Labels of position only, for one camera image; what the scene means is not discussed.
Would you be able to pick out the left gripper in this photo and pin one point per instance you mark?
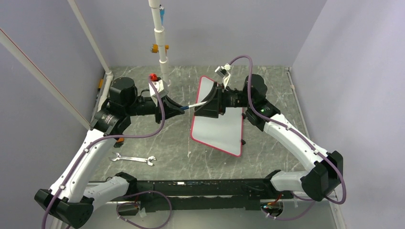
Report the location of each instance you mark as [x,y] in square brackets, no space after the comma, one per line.
[171,108]

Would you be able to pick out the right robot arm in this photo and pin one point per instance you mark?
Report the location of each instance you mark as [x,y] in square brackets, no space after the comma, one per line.
[323,170]

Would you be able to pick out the pink framed whiteboard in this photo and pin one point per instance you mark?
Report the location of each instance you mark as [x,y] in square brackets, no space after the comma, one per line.
[224,133]

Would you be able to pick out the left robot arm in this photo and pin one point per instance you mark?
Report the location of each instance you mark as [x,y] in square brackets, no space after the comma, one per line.
[69,199]

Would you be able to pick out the orange pipe fitting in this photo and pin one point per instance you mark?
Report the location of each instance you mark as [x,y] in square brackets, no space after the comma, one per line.
[155,48]

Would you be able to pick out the silver open-end wrench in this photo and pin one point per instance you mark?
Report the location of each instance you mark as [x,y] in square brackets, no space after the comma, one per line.
[117,156]

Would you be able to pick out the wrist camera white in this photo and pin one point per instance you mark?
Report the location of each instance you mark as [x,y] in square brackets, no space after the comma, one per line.
[159,87]
[224,73]

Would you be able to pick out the black orange hex key set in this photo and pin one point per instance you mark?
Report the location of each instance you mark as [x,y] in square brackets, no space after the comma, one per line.
[118,144]

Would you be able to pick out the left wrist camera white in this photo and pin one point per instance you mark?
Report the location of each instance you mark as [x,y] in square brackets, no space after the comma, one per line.
[159,87]

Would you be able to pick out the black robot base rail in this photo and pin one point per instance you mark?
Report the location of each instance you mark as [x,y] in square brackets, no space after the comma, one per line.
[249,194]

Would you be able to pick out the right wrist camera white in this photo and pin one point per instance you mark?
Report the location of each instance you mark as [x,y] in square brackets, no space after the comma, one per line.
[224,73]

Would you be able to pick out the white blue whiteboard marker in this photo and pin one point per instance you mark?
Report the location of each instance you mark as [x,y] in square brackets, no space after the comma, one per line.
[192,105]

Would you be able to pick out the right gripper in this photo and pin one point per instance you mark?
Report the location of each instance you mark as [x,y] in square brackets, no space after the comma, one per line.
[211,108]

